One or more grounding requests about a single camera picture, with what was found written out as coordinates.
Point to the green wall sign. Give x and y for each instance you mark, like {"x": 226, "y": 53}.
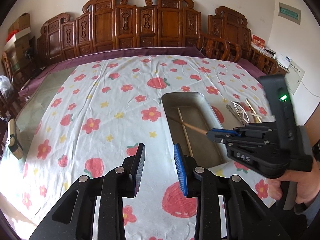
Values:
{"x": 290, "y": 13}

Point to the floral strawberry tablecloth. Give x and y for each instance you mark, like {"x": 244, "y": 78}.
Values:
{"x": 99, "y": 116}

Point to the carved wooden bench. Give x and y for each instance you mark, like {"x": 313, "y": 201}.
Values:
{"x": 115, "y": 24}

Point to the person's right hand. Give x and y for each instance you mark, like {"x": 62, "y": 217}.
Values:
{"x": 307, "y": 184}

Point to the white router box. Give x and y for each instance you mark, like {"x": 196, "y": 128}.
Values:
{"x": 284, "y": 61}

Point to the white electrical panel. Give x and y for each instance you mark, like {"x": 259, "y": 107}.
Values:
{"x": 294, "y": 76}

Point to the light bamboo chopstick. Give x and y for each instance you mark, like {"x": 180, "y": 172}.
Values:
{"x": 185, "y": 132}

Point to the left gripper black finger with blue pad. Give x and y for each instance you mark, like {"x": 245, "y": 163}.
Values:
{"x": 72, "y": 217}
{"x": 247, "y": 217}

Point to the wooden armchair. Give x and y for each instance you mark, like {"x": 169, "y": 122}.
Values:
{"x": 218, "y": 48}

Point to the cardboard box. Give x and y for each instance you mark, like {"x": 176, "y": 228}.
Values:
{"x": 20, "y": 23}

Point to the metal rectangular tray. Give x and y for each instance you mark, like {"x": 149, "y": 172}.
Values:
{"x": 190, "y": 117}

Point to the copper metal chopstick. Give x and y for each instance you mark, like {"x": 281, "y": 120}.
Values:
{"x": 194, "y": 128}

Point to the red greeting card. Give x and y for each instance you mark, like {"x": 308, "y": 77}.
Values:
{"x": 257, "y": 42}

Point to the black blue-tipped left gripper finger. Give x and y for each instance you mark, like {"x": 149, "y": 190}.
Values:
{"x": 221, "y": 133}

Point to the white plastic spoon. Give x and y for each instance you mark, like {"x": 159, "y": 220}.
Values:
{"x": 240, "y": 111}

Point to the wooden side cabinet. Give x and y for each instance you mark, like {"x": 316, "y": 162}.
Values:
{"x": 266, "y": 64}

